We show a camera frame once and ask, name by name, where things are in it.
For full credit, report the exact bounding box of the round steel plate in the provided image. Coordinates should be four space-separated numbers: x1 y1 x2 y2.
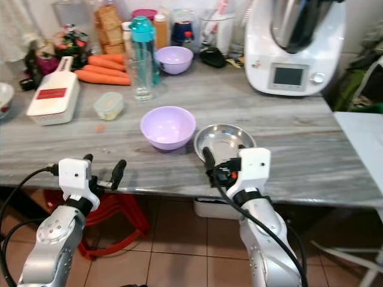
194 124 257 163

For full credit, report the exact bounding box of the white plastic bin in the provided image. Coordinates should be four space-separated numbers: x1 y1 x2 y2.
194 199 240 220

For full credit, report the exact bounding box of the red plastic stool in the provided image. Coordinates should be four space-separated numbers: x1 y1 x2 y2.
51 193 150 261

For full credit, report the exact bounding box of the large lavender plastic bowl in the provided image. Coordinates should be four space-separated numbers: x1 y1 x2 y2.
140 106 197 151

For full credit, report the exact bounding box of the small lidded food container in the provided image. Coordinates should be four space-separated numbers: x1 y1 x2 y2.
93 91 125 121

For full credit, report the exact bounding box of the white grater box red label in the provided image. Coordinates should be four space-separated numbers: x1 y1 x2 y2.
26 57 80 126

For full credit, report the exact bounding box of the orange carrot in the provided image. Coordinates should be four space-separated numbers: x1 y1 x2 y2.
83 64 131 80
87 55 127 71
75 69 132 87

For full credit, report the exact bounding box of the white kitchen cooking machine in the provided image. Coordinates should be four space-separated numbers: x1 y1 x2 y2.
244 0 346 97

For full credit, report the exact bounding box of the clear drinking glass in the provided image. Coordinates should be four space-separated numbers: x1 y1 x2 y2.
129 51 156 102

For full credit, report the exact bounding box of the small black pouch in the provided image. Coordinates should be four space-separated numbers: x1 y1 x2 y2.
200 46 228 68

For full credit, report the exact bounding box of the white ceramic bowl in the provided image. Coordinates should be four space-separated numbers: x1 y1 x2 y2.
0 83 15 117

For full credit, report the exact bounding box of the small lavender plastic bowl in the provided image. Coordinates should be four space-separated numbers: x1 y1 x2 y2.
155 45 194 75

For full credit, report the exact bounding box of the black kitchen utensil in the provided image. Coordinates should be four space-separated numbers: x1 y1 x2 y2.
19 48 44 91

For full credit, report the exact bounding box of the bunch of mixed vegetables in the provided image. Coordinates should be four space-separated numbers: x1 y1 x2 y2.
54 25 90 68

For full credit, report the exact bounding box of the clear measuring jug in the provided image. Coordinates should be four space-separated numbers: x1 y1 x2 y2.
199 11 237 54

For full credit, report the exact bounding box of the white side table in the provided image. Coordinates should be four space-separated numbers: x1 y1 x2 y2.
334 111 383 207

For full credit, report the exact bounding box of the bag of sliced bread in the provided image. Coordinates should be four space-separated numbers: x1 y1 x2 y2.
94 5 125 56

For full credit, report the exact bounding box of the small white capped bottle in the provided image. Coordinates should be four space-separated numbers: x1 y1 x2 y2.
121 22 132 54

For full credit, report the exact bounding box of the dark blue glass jar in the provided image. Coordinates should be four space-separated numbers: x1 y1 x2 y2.
171 8 196 46

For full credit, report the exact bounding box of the steel mixing jug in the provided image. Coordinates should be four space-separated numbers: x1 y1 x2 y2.
270 0 336 54

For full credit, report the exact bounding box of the orange spice bottle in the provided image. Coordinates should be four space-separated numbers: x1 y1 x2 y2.
153 14 169 50

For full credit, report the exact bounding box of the green leafy plant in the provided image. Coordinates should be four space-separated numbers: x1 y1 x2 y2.
332 42 383 114

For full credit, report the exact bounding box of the teal water bottle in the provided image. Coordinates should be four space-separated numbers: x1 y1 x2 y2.
129 16 161 86

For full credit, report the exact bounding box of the white patterned cloth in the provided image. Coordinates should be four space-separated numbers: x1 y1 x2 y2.
0 0 45 63

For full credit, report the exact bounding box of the clear plastic container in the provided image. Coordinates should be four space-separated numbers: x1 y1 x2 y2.
53 0 87 26

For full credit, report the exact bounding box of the jar with pink lid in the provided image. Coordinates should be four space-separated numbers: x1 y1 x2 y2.
132 8 158 22

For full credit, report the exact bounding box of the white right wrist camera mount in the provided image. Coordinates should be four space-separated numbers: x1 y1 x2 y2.
226 147 271 196

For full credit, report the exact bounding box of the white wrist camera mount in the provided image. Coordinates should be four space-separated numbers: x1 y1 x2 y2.
58 158 100 210
226 147 271 196

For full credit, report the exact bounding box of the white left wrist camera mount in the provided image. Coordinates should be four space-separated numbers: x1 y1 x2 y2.
58 158 100 210

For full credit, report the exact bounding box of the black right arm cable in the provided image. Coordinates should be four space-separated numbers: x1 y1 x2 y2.
215 170 306 287

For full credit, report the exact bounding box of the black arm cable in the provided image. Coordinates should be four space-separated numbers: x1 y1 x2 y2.
0 166 60 287
215 170 306 287

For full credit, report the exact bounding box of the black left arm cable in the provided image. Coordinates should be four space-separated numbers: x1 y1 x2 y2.
0 166 60 287

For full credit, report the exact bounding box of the white metal rack frame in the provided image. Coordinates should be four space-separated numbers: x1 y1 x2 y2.
310 239 383 287

